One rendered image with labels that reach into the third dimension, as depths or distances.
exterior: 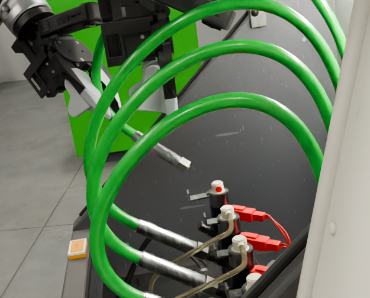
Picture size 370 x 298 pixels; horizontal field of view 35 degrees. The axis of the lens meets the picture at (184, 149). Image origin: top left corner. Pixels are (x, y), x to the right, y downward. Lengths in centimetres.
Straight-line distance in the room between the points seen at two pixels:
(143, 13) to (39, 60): 26
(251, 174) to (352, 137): 78
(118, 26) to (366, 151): 41
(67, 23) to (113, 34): 21
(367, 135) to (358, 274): 8
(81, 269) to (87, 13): 43
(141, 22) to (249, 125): 47
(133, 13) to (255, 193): 55
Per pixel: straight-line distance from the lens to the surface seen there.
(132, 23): 70
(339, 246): 39
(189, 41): 401
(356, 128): 38
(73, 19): 91
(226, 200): 80
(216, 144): 112
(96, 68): 89
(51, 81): 93
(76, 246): 109
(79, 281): 100
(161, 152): 89
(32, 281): 299
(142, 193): 114
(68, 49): 93
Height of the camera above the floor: 146
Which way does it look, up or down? 20 degrees down
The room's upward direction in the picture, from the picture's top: 8 degrees counter-clockwise
